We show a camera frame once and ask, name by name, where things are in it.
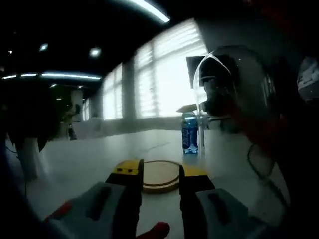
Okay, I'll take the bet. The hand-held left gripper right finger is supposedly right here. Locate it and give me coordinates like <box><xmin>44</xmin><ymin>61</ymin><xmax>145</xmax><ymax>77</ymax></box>
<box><xmin>178</xmin><ymin>164</ymin><xmax>267</xmax><ymax>239</ymax></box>

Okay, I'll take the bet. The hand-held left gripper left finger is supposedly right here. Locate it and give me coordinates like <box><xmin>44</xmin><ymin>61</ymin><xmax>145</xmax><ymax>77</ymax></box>
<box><xmin>49</xmin><ymin>159</ymin><xmax>145</xmax><ymax>239</ymax></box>

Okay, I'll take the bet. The blue drink bottle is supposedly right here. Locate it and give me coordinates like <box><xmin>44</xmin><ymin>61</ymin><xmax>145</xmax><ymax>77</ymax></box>
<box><xmin>181</xmin><ymin>111</ymin><xmax>199</xmax><ymax>155</ymax></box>

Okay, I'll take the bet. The clear glass dome cover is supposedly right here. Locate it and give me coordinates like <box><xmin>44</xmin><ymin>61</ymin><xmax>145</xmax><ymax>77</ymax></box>
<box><xmin>192</xmin><ymin>45</ymin><xmax>278</xmax><ymax>156</ymax></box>

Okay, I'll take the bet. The person's left hand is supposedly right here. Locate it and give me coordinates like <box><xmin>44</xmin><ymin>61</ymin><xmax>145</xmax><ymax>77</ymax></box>
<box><xmin>136</xmin><ymin>221</ymin><xmax>171</xmax><ymax>239</ymax></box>

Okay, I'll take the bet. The large black monitor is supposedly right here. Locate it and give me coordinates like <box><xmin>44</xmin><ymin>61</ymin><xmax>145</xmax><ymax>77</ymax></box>
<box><xmin>185</xmin><ymin>55</ymin><xmax>240</xmax><ymax>90</ymax></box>

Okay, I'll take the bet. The window with white blinds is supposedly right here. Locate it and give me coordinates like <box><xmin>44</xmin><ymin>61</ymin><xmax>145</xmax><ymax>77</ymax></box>
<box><xmin>101</xmin><ymin>18</ymin><xmax>208</xmax><ymax>122</ymax></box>

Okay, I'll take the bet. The round wooden base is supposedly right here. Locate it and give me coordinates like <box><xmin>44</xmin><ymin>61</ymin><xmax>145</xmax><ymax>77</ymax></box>
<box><xmin>141</xmin><ymin>160</ymin><xmax>182</xmax><ymax>195</ymax></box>

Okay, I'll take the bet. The white plant pot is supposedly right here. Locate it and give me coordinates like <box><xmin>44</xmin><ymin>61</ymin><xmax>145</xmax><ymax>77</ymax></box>
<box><xmin>18</xmin><ymin>136</ymin><xmax>47</xmax><ymax>178</ymax></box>

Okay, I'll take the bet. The white chest-worn device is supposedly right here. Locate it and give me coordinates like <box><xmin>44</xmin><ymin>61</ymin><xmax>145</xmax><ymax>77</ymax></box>
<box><xmin>297</xmin><ymin>55</ymin><xmax>319</xmax><ymax>101</ymax></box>

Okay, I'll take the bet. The curved ceiling light strip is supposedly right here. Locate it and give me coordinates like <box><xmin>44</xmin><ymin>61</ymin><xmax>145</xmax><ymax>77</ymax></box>
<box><xmin>124</xmin><ymin>0</ymin><xmax>171</xmax><ymax>23</ymax></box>

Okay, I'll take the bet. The leafy potted plant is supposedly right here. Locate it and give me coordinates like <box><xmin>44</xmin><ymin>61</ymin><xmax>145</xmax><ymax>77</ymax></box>
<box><xmin>4</xmin><ymin>81</ymin><xmax>61</xmax><ymax>153</ymax></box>

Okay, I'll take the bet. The straight ceiling light strip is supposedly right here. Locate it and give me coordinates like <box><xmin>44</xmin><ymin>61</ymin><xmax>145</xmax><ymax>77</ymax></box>
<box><xmin>1</xmin><ymin>71</ymin><xmax>102</xmax><ymax>81</ymax></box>

